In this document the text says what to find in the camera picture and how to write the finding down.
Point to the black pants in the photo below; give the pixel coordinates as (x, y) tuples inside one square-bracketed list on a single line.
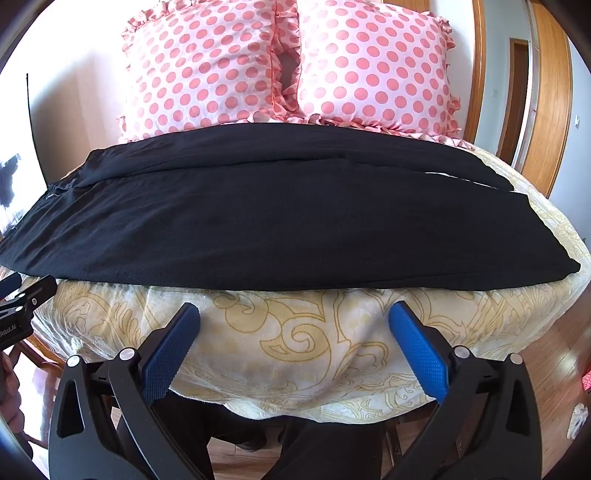
[(286, 221)]

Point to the pink polka dot pillow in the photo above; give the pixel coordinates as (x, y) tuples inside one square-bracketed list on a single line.
[(194, 64), (369, 60)]

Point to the white thing on floor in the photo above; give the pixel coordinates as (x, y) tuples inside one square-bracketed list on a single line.
[(579, 420)]

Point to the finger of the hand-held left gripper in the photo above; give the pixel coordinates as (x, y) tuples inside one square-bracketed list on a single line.
[(34, 300), (9, 282)]

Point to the wooden door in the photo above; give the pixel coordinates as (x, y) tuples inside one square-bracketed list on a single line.
[(512, 101)]

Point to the wooden headboard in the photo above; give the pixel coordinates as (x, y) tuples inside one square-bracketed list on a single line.
[(475, 69)]

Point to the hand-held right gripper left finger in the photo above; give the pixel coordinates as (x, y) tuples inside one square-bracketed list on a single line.
[(171, 350)]

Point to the flat screen television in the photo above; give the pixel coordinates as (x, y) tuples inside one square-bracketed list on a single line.
[(18, 184)]

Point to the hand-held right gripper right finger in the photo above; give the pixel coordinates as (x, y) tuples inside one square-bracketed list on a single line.
[(418, 350)]

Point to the person's legs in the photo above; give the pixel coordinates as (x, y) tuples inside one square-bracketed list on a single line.
[(323, 447)]

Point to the person's left hand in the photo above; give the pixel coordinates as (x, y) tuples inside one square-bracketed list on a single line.
[(14, 410)]

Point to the yellow patterned bed cover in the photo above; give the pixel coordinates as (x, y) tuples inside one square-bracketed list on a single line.
[(300, 341)]

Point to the red thing on floor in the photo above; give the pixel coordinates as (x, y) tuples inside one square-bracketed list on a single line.
[(586, 381)]

